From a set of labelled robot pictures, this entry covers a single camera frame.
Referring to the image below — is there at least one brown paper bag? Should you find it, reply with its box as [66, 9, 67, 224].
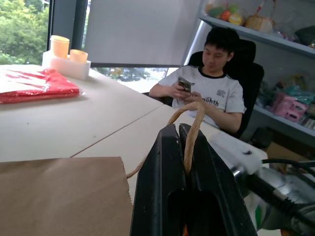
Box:
[0, 101, 206, 236]

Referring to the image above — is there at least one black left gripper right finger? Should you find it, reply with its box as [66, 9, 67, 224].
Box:
[179, 123, 258, 236]

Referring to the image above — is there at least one grey roller blind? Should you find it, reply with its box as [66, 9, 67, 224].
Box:
[84, 0, 205, 67]

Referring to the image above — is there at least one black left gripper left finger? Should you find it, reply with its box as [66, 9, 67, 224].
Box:
[129, 123, 187, 236]

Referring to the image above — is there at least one black window pillar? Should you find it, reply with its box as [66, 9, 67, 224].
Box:
[46, 0, 89, 52]

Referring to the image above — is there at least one short yellow plastic cup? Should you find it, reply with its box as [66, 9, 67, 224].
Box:
[69, 49, 89, 65]

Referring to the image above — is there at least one woven wicker basket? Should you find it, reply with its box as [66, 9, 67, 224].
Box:
[245, 14, 276, 34]

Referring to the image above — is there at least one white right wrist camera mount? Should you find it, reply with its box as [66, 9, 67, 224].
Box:
[208, 132, 263, 176]

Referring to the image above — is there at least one tall yellow plastic cup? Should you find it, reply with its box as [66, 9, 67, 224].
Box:
[50, 35, 70, 59]

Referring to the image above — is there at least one pink toy box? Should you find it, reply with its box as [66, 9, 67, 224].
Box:
[270, 92, 309, 123]

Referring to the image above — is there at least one red white plastic-wrapped packet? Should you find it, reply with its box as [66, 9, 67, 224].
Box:
[0, 68, 87, 104]

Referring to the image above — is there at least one black office chair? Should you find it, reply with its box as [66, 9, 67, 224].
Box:
[142, 39, 265, 140]

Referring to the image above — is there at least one grey shelf unit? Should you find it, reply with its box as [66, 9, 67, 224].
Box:
[181, 0, 315, 154]

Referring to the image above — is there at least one bag of toy fruit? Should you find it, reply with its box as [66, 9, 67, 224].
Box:
[204, 0, 245, 26]

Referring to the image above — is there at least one teal packaged item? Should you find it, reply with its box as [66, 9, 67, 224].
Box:
[283, 85, 315, 105]

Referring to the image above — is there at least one seated man white t-shirt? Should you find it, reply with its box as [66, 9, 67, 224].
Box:
[149, 26, 247, 135]

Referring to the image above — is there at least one white foam block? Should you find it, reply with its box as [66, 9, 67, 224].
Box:
[41, 50, 92, 81]

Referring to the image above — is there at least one dark smartphone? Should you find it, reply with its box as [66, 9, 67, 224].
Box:
[177, 76, 195, 94]

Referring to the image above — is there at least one seated man's left hand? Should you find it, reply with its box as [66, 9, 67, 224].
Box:
[183, 90, 208, 104]

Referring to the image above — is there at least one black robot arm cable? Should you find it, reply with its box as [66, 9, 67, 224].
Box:
[247, 175, 315, 230]

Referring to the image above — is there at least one seated man's right hand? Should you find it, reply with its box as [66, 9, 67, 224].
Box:
[171, 83, 190, 99]

